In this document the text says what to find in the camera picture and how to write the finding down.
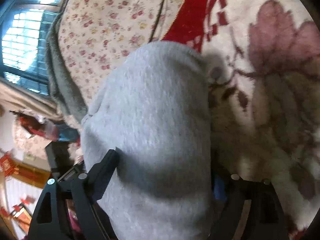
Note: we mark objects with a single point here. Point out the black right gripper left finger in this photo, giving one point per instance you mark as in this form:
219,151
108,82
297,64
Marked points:
51,218

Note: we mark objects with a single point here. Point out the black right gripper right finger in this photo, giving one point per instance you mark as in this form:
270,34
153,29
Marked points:
245,209

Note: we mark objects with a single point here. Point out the light grey fleece pants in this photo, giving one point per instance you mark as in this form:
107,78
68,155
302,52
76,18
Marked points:
153,110

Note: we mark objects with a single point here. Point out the blue plastic bag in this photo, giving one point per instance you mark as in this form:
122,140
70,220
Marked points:
67,133

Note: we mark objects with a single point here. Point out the red chinese knot decoration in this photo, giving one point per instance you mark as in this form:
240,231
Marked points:
8,166

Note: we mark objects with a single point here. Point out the green fuzzy fleece garment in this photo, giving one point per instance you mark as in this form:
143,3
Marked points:
62,89

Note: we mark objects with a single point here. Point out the beige curtain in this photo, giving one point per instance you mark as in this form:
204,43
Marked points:
15,98

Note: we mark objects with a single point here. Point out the floral cream quilt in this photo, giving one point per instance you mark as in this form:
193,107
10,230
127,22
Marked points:
96,36

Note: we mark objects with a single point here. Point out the window with blue glass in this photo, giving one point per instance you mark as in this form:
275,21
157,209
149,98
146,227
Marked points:
24,28

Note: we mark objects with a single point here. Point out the red and cream floral blanket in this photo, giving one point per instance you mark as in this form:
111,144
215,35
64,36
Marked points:
263,75

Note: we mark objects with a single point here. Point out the wooden door frame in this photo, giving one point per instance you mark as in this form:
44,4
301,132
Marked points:
21,192

